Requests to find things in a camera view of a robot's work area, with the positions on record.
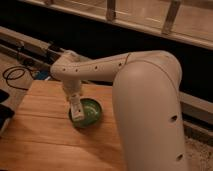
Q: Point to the blue object on floor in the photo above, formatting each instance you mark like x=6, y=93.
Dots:
x=42, y=75

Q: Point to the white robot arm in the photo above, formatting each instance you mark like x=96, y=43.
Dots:
x=146, y=104

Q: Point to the small white bottle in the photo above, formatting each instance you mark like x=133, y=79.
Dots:
x=77, y=112

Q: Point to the black object at left edge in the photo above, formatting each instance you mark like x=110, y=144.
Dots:
x=6, y=113

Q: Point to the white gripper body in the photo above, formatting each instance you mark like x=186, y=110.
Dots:
x=72, y=88

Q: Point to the green ceramic bowl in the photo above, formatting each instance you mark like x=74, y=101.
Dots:
x=92, y=111

